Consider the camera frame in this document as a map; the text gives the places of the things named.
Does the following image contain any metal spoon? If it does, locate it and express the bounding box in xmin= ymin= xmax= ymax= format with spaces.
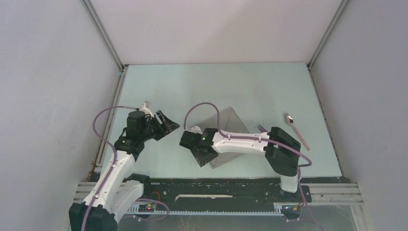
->
xmin=284 ymin=113 xmax=311 ymax=151

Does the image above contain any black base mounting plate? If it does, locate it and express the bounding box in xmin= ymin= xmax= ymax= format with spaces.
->
xmin=142 ymin=178 xmax=312 ymax=213

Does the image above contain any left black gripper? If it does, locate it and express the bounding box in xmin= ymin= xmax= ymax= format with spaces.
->
xmin=140 ymin=110 xmax=179 ymax=141

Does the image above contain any pink metal fork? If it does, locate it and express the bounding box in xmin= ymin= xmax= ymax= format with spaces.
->
xmin=257 ymin=124 xmax=268 ymax=132

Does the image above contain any grey cloth napkin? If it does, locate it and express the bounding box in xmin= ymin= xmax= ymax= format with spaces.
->
xmin=193 ymin=107 xmax=249 ymax=169

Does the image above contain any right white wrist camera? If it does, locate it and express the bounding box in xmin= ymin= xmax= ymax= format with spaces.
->
xmin=189 ymin=126 xmax=203 ymax=134

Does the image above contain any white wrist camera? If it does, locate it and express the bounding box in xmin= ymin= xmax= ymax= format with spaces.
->
xmin=189 ymin=126 xmax=203 ymax=134
xmin=139 ymin=101 xmax=154 ymax=116

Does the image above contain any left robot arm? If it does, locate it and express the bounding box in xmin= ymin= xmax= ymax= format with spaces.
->
xmin=68 ymin=108 xmax=180 ymax=231

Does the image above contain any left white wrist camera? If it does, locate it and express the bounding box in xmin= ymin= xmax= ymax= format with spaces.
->
xmin=139 ymin=101 xmax=154 ymax=116

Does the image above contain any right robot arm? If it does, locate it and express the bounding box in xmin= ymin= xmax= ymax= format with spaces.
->
xmin=179 ymin=126 xmax=300 ymax=201

